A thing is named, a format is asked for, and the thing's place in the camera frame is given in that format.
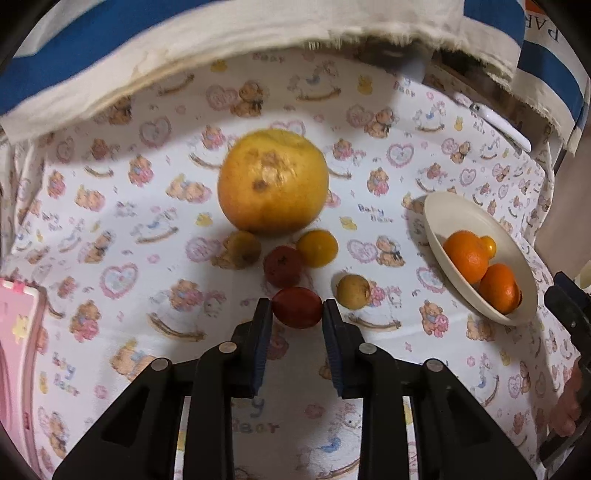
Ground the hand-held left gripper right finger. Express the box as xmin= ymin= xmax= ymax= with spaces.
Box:
xmin=322 ymin=299 xmax=539 ymax=480

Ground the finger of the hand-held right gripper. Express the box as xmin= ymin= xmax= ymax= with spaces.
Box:
xmin=544 ymin=271 xmax=591 ymax=370

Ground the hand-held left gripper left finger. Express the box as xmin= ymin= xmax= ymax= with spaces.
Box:
xmin=53 ymin=298 xmax=274 ymax=480

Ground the red cherry tomato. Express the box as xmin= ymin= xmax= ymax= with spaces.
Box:
xmin=271 ymin=287 xmax=323 ymax=329
xmin=263 ymin=246 xmax=305 ymax=288

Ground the small brown round fruit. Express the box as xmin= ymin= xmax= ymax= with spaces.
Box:
xmin=215 ymin=230 xmax=262 ymax=271
xmin=335 ymin=274 xmax=371 ymax=310

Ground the orange mandarin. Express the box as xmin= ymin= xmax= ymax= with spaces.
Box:
xmin=443 ymin=231 xmax=491 ymax=284
xmin=479 ymin=263 xmax=521 ymax=315

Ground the small yellow tomato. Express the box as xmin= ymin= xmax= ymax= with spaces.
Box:
xmin=295 ymin=229 xmax=339 ymax=268

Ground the beige round plate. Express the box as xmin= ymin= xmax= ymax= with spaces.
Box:
xmin=423 ymin=191 xmax=539 ymax=326

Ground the large yellow grapefruit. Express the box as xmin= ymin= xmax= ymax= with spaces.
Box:
xmin=218 ymin=129 xmax=329 ymax=234

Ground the person's right hand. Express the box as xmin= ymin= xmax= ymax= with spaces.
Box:
xmin=549 ymin=364 xmax=583 ymax=437

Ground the wooden side panel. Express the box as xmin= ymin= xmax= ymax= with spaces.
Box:
xmin=533 ymin=138 xmax=591 ymax=287

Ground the striped hanging cloth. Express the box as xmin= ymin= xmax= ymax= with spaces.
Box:
xmin=0 ymin=0 xmax=591 ymax=153

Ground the pink toy camera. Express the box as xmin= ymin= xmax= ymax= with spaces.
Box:
xmin=0 ymin=276 xmax=47 ymax=467

